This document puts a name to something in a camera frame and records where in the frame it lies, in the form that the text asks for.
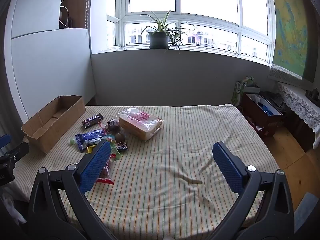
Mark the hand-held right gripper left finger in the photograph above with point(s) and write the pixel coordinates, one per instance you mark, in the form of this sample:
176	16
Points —
96	165

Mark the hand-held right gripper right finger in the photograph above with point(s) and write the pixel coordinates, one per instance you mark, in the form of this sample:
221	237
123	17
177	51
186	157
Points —
228	167

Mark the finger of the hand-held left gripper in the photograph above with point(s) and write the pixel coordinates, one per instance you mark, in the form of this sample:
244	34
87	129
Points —
16	152
4	141

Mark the blue snack packet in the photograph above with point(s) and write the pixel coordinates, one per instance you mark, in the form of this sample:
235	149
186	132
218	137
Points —
87	138

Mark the brown cardboard box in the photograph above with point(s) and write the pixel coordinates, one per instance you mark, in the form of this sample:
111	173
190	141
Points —
50	135

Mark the bagged sliced bread loaf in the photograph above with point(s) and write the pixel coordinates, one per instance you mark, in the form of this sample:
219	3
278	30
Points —
140	125

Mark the red-edged date packet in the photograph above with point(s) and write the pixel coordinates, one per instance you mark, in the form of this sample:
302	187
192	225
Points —
106	176
113	125

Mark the small yellow candy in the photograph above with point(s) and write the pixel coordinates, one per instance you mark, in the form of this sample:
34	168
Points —
90	149

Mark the green orange snack packet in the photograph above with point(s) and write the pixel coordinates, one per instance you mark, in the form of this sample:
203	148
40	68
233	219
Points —
115	153

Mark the black candy packet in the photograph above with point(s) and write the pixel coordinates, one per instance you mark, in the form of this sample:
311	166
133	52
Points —
121	146

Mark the small green candy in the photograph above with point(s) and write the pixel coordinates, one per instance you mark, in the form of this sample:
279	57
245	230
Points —
72	141

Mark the brown chocolate bar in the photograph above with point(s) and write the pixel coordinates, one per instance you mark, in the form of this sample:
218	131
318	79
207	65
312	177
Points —
92	120

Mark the brown storage box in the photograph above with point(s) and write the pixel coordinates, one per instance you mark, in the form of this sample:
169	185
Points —
255	116

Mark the green paper bag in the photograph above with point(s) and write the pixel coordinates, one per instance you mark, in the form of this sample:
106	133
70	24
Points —
237	92

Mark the white wardrobe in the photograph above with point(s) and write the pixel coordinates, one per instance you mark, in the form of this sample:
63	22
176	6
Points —
50	62

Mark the lace-covered side table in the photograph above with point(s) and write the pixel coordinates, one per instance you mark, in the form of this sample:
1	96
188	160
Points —
297	102

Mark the small dark figurine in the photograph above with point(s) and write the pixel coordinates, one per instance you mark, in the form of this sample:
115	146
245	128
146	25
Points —
313	93

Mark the potted spider plant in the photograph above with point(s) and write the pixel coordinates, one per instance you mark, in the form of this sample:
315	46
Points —
158	40

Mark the wooden shelf niche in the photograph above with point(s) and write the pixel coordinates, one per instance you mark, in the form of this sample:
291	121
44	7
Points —
76	7

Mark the white framed window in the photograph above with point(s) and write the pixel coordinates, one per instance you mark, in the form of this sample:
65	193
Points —
207	0

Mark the landscape wall poster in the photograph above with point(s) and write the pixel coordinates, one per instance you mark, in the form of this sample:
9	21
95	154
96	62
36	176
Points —
290	42

